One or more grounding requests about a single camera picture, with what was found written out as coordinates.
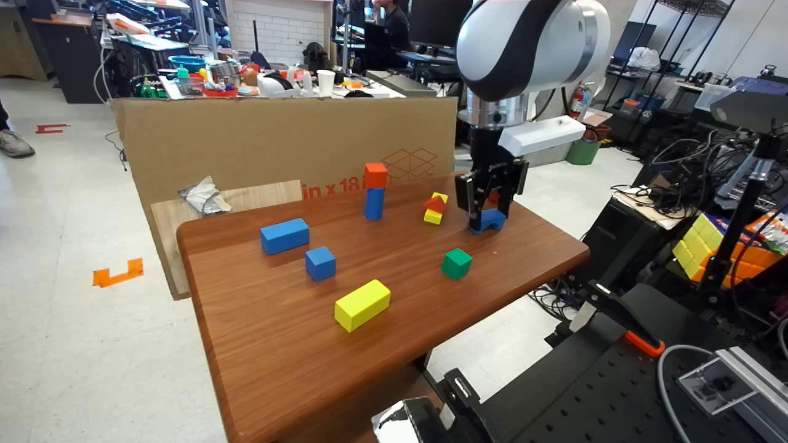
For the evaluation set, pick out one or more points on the grey shoe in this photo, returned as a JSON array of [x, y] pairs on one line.
[[14, 144]]

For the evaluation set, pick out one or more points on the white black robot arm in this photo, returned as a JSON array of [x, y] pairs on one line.
[[526, 39]]

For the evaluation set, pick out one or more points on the green bin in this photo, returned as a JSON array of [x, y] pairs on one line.
[[581, 150]]

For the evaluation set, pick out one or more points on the white storage bin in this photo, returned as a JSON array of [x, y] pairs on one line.
[[542, 136]]

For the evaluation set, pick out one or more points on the person in dark clothes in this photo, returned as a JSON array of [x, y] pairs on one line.
[[398, 26]]

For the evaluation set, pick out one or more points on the black perforated breadboard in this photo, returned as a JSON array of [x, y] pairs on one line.
[[607, 395]]

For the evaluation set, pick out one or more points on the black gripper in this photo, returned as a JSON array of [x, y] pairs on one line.
[[488, 150]]

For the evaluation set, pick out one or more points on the dark computer monitor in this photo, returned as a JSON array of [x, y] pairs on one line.
[[434, 21]]

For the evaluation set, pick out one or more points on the light wooden board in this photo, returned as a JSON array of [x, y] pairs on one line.
[[254, 197]]

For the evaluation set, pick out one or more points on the yellow rectangular block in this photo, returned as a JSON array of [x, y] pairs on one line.
[[363, 304], [431, 218]]

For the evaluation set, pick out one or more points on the orange cube block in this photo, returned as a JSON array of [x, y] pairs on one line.
[[375, 173], [493, 197], [434, 202]]

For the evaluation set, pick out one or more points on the brown cardboard box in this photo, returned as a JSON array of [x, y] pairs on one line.
[[287, 149]]

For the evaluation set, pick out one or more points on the blue rectangular block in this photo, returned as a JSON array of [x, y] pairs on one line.
[[490, 219], [375, 204], [285, 235]]

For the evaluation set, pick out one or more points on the black camera stand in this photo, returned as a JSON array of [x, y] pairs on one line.
[[734, 223]]

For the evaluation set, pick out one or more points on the black cabinet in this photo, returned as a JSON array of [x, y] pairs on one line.
[[74, 56]]

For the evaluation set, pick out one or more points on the cluttered white workbench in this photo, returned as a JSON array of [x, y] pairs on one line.
[[378, 90]]

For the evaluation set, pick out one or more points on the orange box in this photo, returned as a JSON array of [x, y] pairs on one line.
[[754, 256]]

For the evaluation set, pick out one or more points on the silver metal device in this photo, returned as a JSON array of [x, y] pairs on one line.
[[722, 381]]

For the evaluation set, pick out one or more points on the crumpled grey cloth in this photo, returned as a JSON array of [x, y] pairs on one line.
[[201, 197]]

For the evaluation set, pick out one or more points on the green cube block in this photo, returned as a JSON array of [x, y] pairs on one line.
[[456, 264]]

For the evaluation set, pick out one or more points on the white cup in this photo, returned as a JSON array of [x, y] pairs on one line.
[[325, 80]]

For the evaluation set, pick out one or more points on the brown wooden table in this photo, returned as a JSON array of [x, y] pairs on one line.
[[329, 352]]

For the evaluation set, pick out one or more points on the blue cube block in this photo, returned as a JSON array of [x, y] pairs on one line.
[[320, 264]]

